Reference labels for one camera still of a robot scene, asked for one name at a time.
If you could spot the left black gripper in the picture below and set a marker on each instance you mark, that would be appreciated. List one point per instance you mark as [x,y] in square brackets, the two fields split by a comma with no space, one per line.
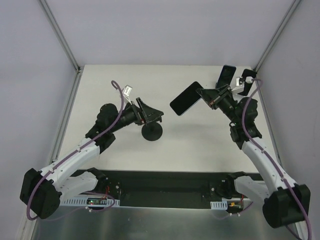
[140,114]

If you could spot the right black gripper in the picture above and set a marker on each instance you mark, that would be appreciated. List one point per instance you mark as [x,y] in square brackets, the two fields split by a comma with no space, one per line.
[216,99]

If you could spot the black round-base phone stand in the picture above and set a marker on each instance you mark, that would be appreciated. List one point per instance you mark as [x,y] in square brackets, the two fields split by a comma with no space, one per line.
[152,131]

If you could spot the blue-edged black phone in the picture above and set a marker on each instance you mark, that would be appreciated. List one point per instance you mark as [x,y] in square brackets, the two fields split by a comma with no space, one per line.
[186,99]
[226,75]

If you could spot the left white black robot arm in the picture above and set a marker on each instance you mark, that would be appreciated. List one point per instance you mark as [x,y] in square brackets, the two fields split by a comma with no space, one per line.
[44,190]

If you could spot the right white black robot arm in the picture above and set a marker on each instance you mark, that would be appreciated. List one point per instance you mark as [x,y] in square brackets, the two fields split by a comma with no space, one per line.
[283,200]

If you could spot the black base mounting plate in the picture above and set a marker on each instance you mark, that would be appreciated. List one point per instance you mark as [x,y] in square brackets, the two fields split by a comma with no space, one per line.
[169,189]

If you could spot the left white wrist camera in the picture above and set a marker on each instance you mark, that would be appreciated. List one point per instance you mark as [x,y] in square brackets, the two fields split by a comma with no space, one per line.
[126,91]

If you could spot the right aluminium frame post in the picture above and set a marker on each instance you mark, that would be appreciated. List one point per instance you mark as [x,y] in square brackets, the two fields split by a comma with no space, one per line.
[277,34]

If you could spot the aluminium frame post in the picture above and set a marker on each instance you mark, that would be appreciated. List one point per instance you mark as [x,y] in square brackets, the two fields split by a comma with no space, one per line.
[59,34]
[277,34]

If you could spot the right white cable duct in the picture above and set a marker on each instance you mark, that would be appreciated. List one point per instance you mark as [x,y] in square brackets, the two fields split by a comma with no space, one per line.
[226,204]

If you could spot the white cable duct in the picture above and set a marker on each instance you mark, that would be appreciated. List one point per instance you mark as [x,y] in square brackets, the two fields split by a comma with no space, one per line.
[93,202]
[226,204]

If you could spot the left white cable duct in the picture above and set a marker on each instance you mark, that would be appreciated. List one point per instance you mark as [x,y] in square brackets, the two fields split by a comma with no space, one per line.
[93,202]

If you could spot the left aluminium frame post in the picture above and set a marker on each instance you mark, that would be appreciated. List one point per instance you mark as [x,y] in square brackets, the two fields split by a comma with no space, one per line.
[59,34]

